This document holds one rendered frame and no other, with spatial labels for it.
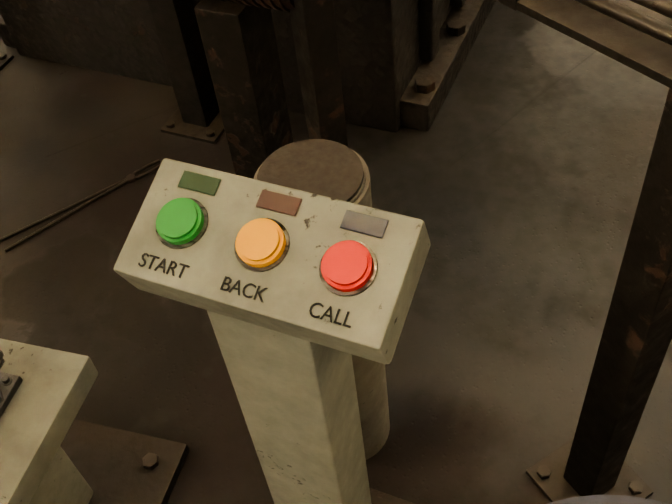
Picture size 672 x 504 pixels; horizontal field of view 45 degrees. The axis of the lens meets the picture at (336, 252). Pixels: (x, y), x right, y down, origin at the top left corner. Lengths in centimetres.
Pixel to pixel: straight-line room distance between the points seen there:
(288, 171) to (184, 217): 18
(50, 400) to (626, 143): 114
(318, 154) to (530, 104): 94
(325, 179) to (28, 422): 44
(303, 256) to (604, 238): 91
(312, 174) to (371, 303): 24
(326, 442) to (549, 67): 119
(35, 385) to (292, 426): 34
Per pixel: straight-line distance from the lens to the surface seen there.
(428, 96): 162
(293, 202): 66
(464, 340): 131
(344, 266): 62
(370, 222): 64
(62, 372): 102
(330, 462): 86
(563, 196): 153
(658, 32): 65
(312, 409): 77
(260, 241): 64
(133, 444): 127
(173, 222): 68
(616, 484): 121
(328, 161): 83
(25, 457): 97
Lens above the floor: 108
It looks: 49 degrees down
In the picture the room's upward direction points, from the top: 8 degrees counter-clockwise
